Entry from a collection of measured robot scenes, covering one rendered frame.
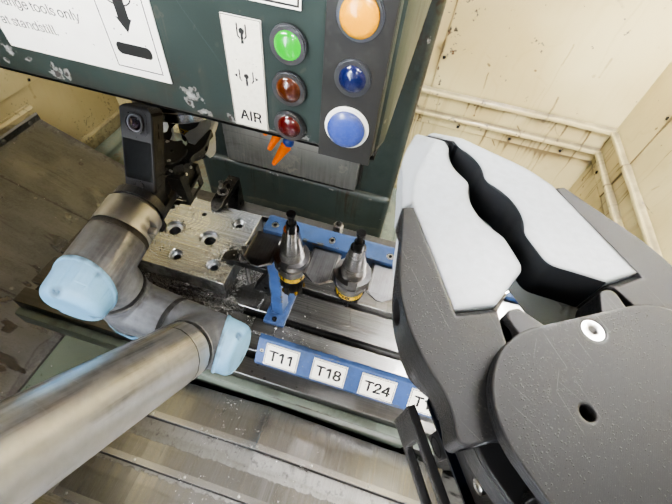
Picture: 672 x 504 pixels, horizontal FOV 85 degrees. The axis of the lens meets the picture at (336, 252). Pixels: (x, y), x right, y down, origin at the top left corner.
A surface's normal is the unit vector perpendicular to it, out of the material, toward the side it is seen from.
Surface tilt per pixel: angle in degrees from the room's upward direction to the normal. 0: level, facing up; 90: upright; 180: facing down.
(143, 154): 64
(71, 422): 58
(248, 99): 90
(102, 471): 8
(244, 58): 90
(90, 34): 90
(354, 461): 7
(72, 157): 24
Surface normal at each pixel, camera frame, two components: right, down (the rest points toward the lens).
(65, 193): 0.47, -0.43
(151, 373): 0.89, -0.39
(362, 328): 0.08, -0.60
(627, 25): -0.27, 0.75
